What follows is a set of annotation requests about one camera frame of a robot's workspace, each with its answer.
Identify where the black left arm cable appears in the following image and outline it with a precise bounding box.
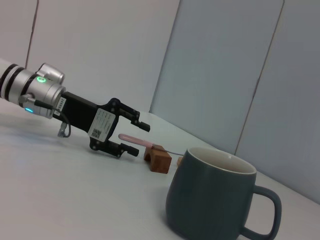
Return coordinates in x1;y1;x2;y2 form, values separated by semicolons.
19;94;72;139

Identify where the pink handled metal spoon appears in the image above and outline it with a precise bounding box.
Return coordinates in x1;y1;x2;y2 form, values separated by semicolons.
117;133;185;156

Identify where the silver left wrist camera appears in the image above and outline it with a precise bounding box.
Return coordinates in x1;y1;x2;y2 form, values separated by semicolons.
36;63;66;86

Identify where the dark brown arched wooden block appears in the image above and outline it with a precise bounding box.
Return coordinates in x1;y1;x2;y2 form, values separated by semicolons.
143;144;173;174

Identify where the grey ceramic mug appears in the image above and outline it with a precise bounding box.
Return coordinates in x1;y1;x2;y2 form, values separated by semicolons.
164;146;283;240

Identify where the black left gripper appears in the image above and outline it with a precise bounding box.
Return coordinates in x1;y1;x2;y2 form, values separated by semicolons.
58;91;151;160

